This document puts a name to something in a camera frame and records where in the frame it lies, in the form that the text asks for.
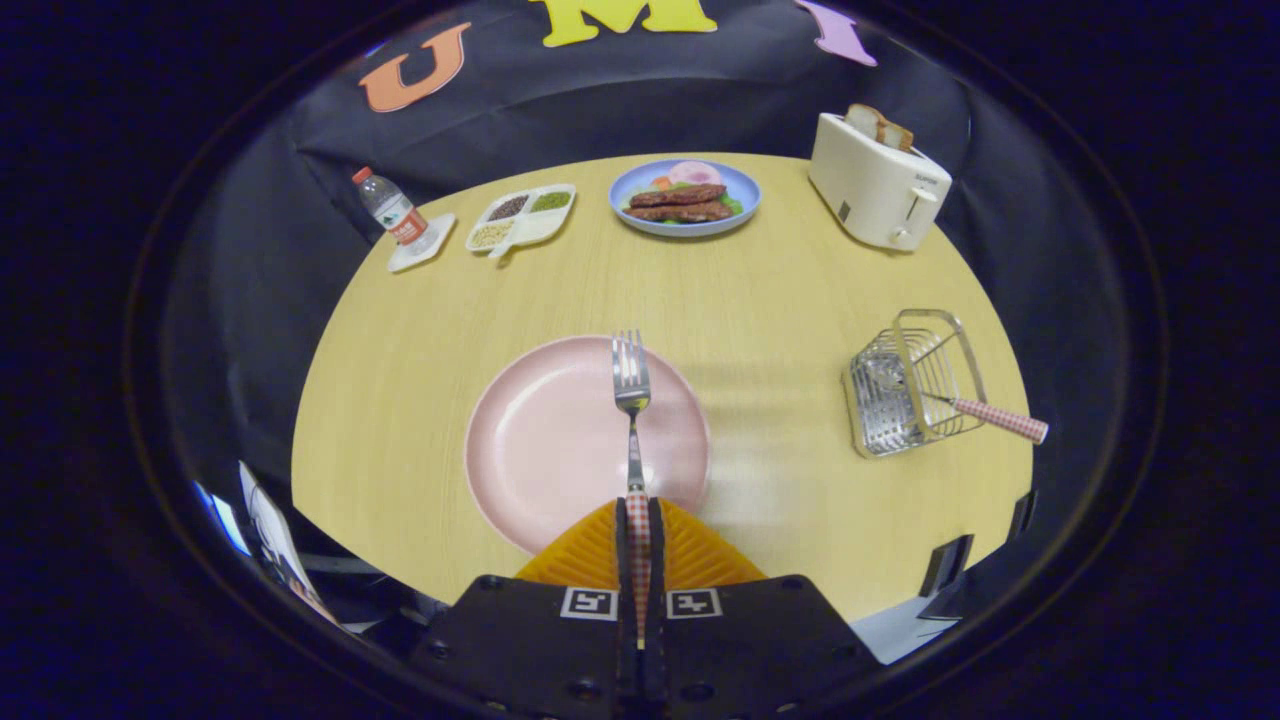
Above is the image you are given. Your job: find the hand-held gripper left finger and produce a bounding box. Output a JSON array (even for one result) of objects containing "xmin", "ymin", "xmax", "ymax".
[{"xmin": 410, "ymin": 497, "xmax": 637, "ymax": 720}]

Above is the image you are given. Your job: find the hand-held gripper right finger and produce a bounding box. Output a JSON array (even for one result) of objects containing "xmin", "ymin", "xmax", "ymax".
[{"xmin": 640, "ymin": 497, "xmax": 886, "ymax": 720}]

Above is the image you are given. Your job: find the metal fork checked red handle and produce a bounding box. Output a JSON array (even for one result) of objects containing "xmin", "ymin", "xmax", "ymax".
[{"xmin": 612, "ymin": 330, "xmax": 652, "ymax": 641}]

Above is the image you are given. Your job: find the metal spoon checked red handle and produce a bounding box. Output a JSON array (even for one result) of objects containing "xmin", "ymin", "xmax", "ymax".
[{"xmin": 868, "ymin": 362, "xmax": 1050, "ymax": 445}]

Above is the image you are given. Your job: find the pink round plate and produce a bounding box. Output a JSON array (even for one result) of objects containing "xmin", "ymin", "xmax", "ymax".
[{"xmin": 464, "ymin": 335, "xmax": 712, "ymax": 557}]

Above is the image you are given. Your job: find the white divided seasoning tray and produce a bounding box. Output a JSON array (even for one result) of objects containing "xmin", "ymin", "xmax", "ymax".
[{"xmin": 465, "ymin": 183, "xmax": 578, "ymax": 263}]

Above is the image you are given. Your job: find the brown grilled sausage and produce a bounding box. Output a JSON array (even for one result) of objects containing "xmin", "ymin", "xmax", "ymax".
[
  {"xmin": 629, "ymin": 183, "xmax": 728, "ymax": 208},
  {"xmin": 625, "ymin": 201, "xmax": 734, "ymax": 224}
]

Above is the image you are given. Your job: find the white printed board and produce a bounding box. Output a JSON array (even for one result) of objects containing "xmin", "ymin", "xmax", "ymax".
[{"xmin": 240, "ymin": 460, "xmax": 343, "ymax": 628}]

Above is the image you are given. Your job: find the white square coaster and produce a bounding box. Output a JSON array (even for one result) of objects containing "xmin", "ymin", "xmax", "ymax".
[{"xmin": 387, "ymin": 212, "xmax": 457, "ymax": 274}]

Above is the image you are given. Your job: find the blue food plate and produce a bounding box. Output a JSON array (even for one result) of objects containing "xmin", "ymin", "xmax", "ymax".
[{"xmin": 608, "ymin": 158, "xmax": 762, "ymax": 238}]

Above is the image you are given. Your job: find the blue glowing screen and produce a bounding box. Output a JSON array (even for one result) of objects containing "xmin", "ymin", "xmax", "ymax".
[{"xmin": 195, "ymin": 482, "xmax": 251, "ymax": 556}]

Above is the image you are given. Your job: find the clear water bottle red label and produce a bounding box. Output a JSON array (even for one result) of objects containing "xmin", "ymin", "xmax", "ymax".
[{"xmin": 351, "ymin": 166, "xmax": 429, "ymax": 246}]

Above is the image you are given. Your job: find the white toaster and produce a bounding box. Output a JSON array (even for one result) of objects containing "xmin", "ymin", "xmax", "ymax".
[{"xmin": 808, "ymin": 112, "xmax": 953, "ymax": 252}]

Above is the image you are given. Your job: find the metal wire basket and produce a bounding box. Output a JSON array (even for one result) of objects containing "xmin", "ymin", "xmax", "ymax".
[{"xmin": 842, "ymin": 308, "xmax": 991, "ymax": 459}]

